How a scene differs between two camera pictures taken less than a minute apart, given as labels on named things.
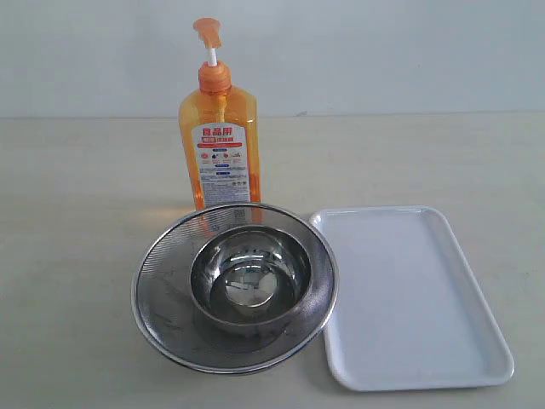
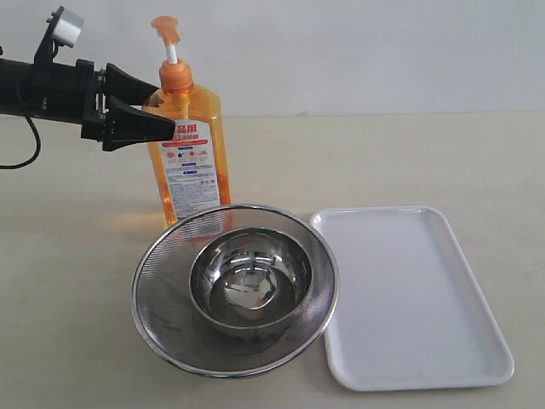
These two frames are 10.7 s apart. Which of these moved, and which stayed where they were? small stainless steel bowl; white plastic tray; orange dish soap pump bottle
Moved: orange dish soap pump bottle
Stayed: white plastic tray; small stainless steel bowl
